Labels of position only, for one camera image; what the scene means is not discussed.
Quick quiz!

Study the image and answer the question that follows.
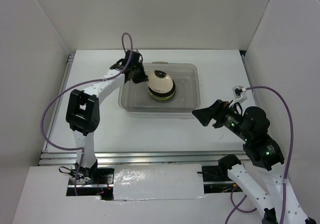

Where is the green plate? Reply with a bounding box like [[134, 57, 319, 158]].
[[151, 96, 173, 102]]

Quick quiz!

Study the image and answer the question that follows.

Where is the clear plastic bin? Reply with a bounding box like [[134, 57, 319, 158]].
[[118, 62, 201, 113]]

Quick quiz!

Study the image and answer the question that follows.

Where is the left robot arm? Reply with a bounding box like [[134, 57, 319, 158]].
[[65, 50, 148, 184]]

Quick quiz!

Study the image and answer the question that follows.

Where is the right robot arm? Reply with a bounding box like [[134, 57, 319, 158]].
[[192, 100, 315, 224]]

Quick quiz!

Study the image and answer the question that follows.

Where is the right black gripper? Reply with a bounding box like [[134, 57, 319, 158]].
[[191, 97, 251, 140]]

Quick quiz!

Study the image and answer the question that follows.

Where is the white taped sheet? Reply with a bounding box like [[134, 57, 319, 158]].
[[113, 164, 205, 201]]

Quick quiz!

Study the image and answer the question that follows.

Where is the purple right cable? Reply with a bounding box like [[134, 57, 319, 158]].
[[224, 85, 294, 224]]

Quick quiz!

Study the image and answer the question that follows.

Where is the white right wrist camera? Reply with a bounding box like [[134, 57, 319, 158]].
[[230, 86, 248, 107]]

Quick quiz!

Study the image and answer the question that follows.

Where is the cream plate black patch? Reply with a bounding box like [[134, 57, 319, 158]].
[[147, 70, 174, 94]]

